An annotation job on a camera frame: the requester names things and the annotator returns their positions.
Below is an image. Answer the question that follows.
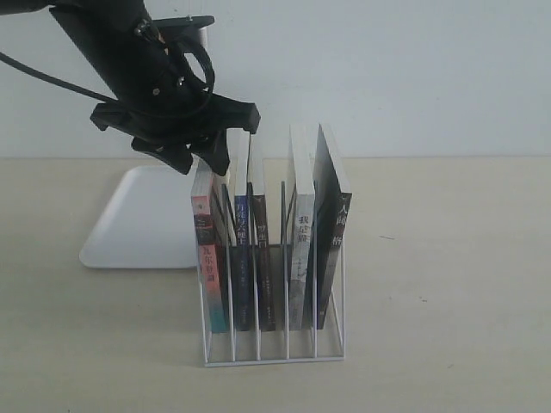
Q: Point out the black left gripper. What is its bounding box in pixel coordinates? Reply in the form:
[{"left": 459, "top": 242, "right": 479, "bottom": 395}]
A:
[{"left": 90, "top": 42, "right": 260, "bottom": 176}]

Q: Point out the blue spine book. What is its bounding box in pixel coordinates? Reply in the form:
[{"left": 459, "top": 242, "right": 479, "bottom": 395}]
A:
[{"left": 226, "top": 128, "right": 252, "bottom": 332}]

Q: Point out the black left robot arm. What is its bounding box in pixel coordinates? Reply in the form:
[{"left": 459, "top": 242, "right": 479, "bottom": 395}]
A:
[{"left": 1, "top": 1, "right": 261, "bottom": 176}]

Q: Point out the red teal cover book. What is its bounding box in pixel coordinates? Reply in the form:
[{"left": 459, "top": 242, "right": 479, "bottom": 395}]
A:
[{"left": 190, "top": 160, "right": 229, "bottom": 333}]

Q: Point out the white grey spine book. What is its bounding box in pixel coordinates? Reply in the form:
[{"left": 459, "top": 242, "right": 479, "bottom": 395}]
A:
[{"left": 286, "top": 125, "right": 315, "bottom": 330}]

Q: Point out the dark brown spine book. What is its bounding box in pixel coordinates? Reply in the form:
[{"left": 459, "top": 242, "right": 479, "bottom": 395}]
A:
[{"left": 247, "top": 139, "right": 277, "bottom": 332}]

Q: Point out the black cover book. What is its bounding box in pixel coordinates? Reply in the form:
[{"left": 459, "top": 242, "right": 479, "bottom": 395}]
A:
[{"left": 306, "top": 124, "right": 352, "bottom": 330}]

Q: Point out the white rectangular tray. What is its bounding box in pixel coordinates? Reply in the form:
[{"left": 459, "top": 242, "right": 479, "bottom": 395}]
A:
[{"left": 79, "top": 165, "right": 197, "bottom": 269}]

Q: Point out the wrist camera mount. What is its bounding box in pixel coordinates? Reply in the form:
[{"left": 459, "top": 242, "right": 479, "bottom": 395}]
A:
[{"left": 153, "top": 15, "right": 215, "bottom": 46}]

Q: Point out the black cable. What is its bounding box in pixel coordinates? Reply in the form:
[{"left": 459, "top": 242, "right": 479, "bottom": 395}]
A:
[{"left": 0, "top": 51, "right": 113, "bottom": 104}]

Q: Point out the white wire book rack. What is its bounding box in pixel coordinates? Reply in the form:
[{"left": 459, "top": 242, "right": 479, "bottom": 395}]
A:
[{"left": 195, "top": 169, "right": 346, "bottom": 367}]

